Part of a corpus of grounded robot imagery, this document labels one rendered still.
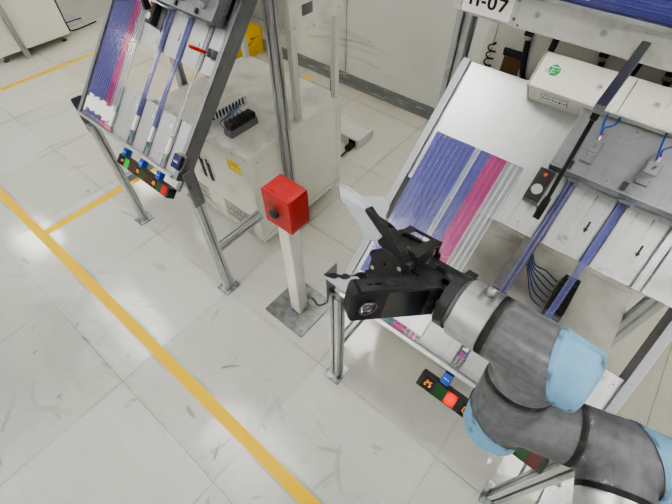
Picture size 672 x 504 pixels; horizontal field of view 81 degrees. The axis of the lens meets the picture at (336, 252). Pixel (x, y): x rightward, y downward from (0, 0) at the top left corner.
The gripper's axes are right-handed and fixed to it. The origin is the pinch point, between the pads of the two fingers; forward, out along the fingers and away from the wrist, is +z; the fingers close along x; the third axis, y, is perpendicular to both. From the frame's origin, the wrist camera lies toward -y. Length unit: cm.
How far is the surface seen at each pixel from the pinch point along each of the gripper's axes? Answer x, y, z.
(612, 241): -8, 62, -30
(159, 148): -31, 29, 112
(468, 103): 9, 66, 14
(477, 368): -43, 42, -20
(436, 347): -44, 40, -9
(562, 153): 6, 61, -13
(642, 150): 11, 65, -25
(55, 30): -41, 94, 431
